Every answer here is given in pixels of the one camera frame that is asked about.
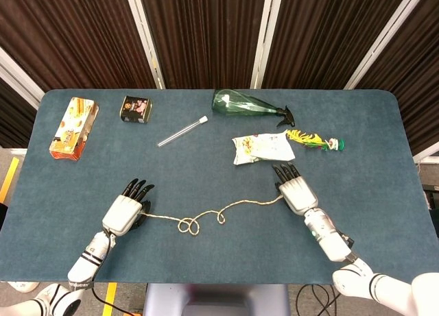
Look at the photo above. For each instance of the glass test tube white stopper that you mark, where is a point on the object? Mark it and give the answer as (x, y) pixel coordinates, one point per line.
(203, 119)

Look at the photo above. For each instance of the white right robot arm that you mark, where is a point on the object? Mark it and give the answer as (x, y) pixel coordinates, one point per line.
(329, 237)

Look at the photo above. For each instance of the blue felt table mat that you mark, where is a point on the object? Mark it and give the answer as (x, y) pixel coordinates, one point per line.
(219, 254)

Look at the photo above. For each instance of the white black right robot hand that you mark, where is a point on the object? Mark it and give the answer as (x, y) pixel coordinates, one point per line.
(298, 192)

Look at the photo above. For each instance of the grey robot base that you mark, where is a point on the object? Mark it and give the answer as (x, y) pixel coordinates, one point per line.
(216, 299)

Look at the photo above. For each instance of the yellow floor tape strip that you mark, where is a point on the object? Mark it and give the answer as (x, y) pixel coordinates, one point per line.
(9, 179)
(110, 299)

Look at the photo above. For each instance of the brown pleated partition panel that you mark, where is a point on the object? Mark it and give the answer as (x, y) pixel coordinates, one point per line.
(418, 72)
(68, 38)
(205, 35)
(326, 35)
(13, 120)

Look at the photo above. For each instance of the green plastic spray bottle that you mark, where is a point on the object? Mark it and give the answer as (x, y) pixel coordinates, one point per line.
(236, 103)

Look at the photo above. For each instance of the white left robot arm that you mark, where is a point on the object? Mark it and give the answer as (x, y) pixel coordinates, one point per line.
(89, 257)

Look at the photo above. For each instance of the black rectangular tin can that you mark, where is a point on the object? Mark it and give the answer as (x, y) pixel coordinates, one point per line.
(135, 108)

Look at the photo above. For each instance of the orange biscuit box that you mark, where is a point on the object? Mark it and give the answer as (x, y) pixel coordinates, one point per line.
(73, 127)

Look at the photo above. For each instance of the white snack bag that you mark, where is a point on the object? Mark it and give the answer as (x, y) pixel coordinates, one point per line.
(264, 148)

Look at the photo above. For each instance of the colourful feather shuttlecock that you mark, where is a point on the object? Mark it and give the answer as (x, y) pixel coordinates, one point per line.
(337, 144)

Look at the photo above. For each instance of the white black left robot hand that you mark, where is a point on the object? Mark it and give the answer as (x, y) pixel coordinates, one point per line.
(121, 213)

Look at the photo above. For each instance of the white partition post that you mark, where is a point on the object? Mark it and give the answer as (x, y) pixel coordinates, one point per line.
(265, 45)
(17, 77)
(427, 155)
(145, 42)
(380, 42)

